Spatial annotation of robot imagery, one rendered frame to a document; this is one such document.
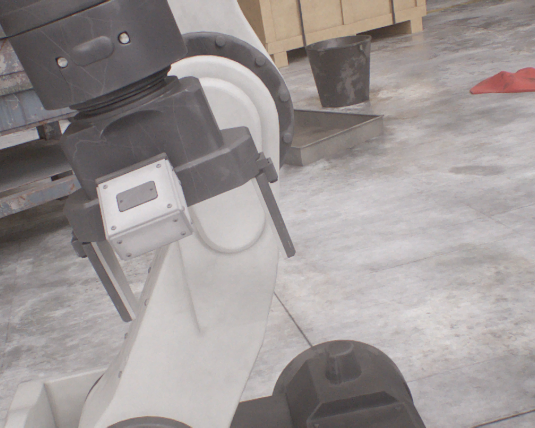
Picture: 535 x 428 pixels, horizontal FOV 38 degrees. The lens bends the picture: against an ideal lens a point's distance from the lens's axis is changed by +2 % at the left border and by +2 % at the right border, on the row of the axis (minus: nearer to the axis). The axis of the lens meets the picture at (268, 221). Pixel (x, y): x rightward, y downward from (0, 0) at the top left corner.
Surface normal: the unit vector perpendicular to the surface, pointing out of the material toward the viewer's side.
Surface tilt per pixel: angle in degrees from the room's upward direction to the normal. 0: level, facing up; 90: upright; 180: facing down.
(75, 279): 0
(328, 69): 97
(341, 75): 98
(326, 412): 90
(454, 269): 0
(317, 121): 90
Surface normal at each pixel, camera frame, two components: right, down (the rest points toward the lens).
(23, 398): -0.16, -0.93
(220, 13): 0.11, 0.32
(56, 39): -0.18, 0.42
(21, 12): -0.44, 0.47
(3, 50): 0.65, 0.15
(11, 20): -0.62, 0.49
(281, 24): 0.44, 0.24
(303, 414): -0.81, -0.52
